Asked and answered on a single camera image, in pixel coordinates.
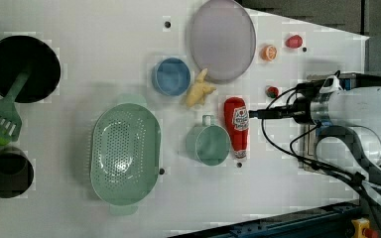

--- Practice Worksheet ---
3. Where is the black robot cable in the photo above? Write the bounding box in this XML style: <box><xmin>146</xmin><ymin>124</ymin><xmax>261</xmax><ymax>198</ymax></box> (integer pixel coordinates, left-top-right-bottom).
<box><xmin>261</xmin><ymin>86</ymin><xmax>381</xmax><ymax>238</ymax></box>

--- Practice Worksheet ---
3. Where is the lilac round plate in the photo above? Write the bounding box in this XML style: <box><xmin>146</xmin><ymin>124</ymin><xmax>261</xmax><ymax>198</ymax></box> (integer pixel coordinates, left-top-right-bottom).
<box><xmin>190</xmin><ymin>0</ymin><xmax>256</xmax><ymax>81</ymax></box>

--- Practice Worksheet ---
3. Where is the red strawberry toy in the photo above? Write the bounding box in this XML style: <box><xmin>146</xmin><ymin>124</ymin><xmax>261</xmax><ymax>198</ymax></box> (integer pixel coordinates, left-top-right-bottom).
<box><xmin>285</xmin><ymin>35</ymin><xmax>303</xmax><ymax>49</ymax></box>

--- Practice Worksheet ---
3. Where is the large black pot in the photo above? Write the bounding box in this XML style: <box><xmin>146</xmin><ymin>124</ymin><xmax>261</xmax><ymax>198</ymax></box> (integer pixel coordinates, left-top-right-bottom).
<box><xmin>0</xmin><ymin>36</ymin><xmax>62</xmax><ymax>103</ymax></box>

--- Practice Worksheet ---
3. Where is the small black cup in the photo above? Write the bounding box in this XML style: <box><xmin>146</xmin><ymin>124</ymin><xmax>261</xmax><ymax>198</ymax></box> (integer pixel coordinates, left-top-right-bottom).
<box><xmin>0</xmin><ymin>147</ymin><xmax>34</xmax><ymax>198</ymax></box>

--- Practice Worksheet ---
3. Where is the green mug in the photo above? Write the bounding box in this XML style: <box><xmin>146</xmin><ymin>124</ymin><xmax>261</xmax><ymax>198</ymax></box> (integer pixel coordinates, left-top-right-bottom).
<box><xmin>186</xmin><ymin>115</ymin><xmax>231</xmax><ymax>167</ymax></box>

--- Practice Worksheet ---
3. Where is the orange slice toy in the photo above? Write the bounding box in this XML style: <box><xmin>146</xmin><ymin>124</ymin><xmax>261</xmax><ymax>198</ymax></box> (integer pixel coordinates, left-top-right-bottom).
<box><xmin>261</xmin><ymin>45</ymin><xmax>277</xmax><ymax>61</ymax></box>

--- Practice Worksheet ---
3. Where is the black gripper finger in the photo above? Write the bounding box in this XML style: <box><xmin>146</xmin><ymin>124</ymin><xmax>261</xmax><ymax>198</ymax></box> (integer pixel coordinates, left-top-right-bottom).
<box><xmin>249</xmin><ymin>109</ymin><xmax>282</xmax><ymax>119</ymax></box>

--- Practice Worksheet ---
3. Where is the yellow plush banana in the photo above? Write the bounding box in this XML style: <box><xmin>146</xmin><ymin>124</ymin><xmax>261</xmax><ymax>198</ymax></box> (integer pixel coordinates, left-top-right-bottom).
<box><xmin>186</xmin><ymin>68</ymin><xmax>216</xmax><ymax>108</ymax></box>

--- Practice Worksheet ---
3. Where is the red plush ketchup bottle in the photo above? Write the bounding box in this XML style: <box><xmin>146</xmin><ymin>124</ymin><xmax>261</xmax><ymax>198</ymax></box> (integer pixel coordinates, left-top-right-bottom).
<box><xmin>223</xmin><ymin>97</ymin><xmax>249</xmax><ymax>160</ymax></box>

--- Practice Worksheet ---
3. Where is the small red tomato toy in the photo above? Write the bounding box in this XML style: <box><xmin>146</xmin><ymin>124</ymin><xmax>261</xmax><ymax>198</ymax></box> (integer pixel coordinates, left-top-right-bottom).
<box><xmin>266</xmin><ymin>86</ymin><xmax>279</xmax><ymax>98</ymax></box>

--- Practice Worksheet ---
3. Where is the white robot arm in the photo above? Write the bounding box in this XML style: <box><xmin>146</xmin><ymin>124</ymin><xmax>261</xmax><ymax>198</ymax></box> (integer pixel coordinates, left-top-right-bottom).
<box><xmin>249</xmin><ymin>86</ymin><xmax>381</xmax><ymax>166</ymax></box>

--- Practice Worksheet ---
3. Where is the blue bowl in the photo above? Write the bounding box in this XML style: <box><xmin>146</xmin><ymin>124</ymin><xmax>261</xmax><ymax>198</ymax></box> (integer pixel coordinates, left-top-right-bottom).
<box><xmin>152</xmin><ymin>58</ymin><xmax>191</xmax><ymax>96</ymax></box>

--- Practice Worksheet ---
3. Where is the green perforated strainer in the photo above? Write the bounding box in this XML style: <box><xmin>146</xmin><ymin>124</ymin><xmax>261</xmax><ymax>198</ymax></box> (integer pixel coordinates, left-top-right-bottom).
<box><xmin>90</xmin><ymin>94</ymin><xmax>162</xmax><ymax>216</ymax></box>

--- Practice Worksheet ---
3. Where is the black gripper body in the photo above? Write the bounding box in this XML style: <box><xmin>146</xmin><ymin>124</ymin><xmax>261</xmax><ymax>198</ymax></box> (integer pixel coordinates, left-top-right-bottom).
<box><xmin>281</xmin><ymin>82</ymin><xmax>322</xmax><ymax>125</ymax></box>

